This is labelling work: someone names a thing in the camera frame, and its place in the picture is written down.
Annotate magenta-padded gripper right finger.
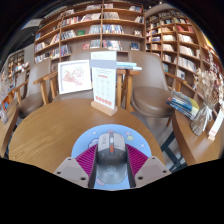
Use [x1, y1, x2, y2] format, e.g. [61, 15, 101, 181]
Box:
[125, 143, 172, 188]

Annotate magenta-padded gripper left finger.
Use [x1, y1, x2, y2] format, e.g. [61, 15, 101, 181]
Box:
[53, 143, 98, 189]

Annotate grey computer mouse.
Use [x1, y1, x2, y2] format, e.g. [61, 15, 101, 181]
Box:
[95, 132, 129, 185]

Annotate round wooden side table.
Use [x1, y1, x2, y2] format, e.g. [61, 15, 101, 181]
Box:
[171, 105, 224, 167]
[0, 99, 19, 159]

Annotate stack of books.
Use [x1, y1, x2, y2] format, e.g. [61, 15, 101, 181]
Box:
[165, 89, 200, 120]

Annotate small white table sign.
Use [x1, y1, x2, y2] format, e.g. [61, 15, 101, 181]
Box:
[207, 108, 224, 142]

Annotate white sign on wooden base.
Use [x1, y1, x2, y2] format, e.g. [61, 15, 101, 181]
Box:
[90, 50, 118, 117]

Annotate white framed flower picture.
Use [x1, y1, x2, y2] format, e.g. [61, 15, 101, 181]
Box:
[57, 59, 93, 95]

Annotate light blue book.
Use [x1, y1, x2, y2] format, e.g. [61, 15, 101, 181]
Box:
[116, 61, 143, 72]

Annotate small distant bookshelf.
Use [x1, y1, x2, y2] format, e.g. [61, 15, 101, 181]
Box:
[7, 49, 31, 81]

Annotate tall wooden bookshelf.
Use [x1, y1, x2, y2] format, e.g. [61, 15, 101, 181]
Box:
[144, 9, 224, 103]

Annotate white ceiling panel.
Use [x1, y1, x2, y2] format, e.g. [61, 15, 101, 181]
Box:
[21, 18, 44, 30]

